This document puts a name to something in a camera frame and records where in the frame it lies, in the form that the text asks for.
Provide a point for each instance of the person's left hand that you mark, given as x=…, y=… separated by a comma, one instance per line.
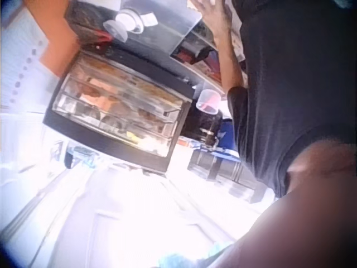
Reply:
x=214, y=16

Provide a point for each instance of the person's left fingers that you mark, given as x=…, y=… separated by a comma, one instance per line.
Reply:
x=199, y=3

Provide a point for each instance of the grey metal counter shelf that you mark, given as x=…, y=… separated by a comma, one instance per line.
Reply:
x=156, y=25

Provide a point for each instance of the shelf of assorted goods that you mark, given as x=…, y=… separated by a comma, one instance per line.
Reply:
x=200, y=57

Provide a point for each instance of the white round container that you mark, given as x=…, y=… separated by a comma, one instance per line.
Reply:
x=130, y=19

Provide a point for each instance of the clear plastic jar red lid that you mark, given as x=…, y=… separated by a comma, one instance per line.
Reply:
x=207, y=101

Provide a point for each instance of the black appliance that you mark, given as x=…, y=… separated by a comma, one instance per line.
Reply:
x=205, y=125

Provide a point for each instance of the blue plastic container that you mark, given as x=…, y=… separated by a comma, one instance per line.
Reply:
x=227, y=134

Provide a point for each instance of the glass food display case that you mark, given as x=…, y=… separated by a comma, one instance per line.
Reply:
x=117, y=111

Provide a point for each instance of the orange panel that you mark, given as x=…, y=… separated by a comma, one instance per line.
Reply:
x=55, y=36

